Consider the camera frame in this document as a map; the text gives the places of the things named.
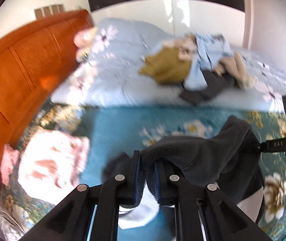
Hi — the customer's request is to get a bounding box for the pink folded blanket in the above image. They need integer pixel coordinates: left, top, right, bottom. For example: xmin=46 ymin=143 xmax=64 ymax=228
xmin=17 ymin=129 xmax=90 ymax=190

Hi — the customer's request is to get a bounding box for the light blue shirt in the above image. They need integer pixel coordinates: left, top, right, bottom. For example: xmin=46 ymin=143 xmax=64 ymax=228
xmin=183 ymin=34 xmax=234 ymax=91

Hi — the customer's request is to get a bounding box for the beige fleece garment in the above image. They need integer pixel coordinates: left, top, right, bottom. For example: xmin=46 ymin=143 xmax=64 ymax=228
xmin=177 ymin=34 xmax=253 ymax=89

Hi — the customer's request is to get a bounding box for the dark grey garment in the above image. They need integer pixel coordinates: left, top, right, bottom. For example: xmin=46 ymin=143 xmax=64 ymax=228
xmin=179 ymin=71 xmax=236 ymax=105

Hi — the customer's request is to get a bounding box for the white and black wardrobe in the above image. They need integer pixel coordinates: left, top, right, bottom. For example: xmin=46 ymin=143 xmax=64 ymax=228
xmin=88 ymin=0 xmax=246 ymax=46

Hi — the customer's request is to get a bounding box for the orange wooden headboard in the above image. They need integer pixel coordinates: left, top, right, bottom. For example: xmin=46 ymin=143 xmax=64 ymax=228
xmin=0 ymin=10 xmax=93 ymax=190

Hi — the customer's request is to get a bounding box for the black and white fleece jacket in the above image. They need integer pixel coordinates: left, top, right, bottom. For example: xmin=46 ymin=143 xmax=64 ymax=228
xmin=101 ymin=115 xmax=266 ymax=229

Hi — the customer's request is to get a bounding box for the pink floral pillow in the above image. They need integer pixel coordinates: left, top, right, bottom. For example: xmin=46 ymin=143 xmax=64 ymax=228
xmin=73 ymin=27 xmax=98 ymax=48

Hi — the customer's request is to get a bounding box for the mustard knit sweater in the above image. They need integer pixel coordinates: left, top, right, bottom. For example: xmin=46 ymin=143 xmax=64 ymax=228
xmin=138 ymin=48 xmax=192 ymax=85

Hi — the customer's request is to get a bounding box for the light blue floral duvet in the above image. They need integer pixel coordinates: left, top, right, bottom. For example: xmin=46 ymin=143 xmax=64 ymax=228
xmin=51 ymin=18 xmax=286 ymax=111

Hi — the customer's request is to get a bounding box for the pink checkered cloth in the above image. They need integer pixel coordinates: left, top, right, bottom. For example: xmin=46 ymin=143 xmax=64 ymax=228
xmin=0 ymin=144 xmax=20 ymax=186

